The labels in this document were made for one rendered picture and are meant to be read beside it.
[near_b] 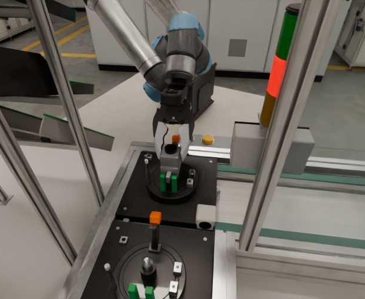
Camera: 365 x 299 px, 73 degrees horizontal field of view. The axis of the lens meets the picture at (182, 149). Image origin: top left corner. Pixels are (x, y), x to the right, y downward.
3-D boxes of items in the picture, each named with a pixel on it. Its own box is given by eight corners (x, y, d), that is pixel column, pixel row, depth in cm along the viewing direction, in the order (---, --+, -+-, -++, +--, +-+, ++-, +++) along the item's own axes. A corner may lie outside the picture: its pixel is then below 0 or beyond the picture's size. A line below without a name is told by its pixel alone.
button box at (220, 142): (178, 145, 91) (178, 131, 87) (236, 150, 89) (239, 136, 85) (175, 158, 86) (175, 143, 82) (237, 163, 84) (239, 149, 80)
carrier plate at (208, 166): (141, 155, 79) (140, 150, 78) (217, 162, 77) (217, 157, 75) (115, 219, 61) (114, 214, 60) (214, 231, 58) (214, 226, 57)
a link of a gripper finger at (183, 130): (194, 159, 65) (190, 125, 66) (193, 159, 59) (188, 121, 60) (182, 161, 66) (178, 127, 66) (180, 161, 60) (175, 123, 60)
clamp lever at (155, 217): (151, 242, 51) (151, 210, 49) (160, 244, 51) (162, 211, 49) (146, 254, 48) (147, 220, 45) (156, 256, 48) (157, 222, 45)
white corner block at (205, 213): (197, 213, 62) (197, 203, 60) (214, 215, 62) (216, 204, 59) (194, 229, 59) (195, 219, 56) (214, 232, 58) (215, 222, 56)
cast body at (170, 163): (165, 159, 67) (164, 138, 62) (181, 161, 66) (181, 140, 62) (159, 182, 60) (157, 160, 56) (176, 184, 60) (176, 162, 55)
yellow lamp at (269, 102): (258, 112, 40) (264, 83, 37) (290, 114, 40) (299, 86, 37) (261, 130, 36) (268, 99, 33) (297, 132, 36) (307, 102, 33)
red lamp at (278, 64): (264, 83, 37) (272, 49, 34) (299, 85, 37) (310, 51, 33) (269, 99, 33) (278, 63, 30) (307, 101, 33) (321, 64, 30)
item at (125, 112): (143, 74, 159) (143, 69, 157) (290, 107, 127) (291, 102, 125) (54, 130, 111) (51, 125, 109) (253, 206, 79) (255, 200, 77)
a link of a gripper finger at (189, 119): (197, 139, 61) (192, 104, 62) (196, 139, 60) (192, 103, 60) (178, 142, 62) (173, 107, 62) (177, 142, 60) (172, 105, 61)
